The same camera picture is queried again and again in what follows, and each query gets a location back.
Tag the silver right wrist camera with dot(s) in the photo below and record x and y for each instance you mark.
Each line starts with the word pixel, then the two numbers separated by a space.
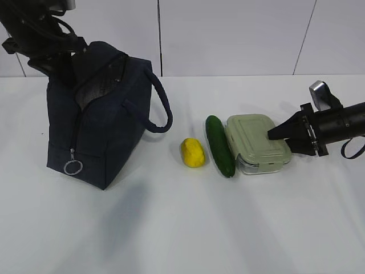
pixel 321 95

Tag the yellow lemon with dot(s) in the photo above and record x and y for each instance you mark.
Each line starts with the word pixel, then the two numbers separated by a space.
pixel 192 153

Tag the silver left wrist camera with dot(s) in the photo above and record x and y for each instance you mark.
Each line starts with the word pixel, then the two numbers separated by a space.
pixel 61 5

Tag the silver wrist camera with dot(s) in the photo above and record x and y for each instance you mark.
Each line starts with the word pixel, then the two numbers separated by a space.
pixel 321 95
pixel 61 5

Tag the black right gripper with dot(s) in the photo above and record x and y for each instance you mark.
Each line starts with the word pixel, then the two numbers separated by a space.
pixel 301 132

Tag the green cucumber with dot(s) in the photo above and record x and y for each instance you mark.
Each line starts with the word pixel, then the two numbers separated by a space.
pixel 219 146

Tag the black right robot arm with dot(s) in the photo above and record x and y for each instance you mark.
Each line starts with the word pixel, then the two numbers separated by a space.
pixel 338 124

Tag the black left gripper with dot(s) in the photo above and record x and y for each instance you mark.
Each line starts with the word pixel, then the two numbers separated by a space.
pixel 55 59

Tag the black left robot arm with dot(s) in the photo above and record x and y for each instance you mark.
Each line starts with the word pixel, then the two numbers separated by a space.
pixel 37 33

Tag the dark navy lunch bag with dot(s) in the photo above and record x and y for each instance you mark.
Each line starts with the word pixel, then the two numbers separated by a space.
pixel 95 125

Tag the green lidded glass container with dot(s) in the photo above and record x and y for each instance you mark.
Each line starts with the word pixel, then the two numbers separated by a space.
pixel 252 150

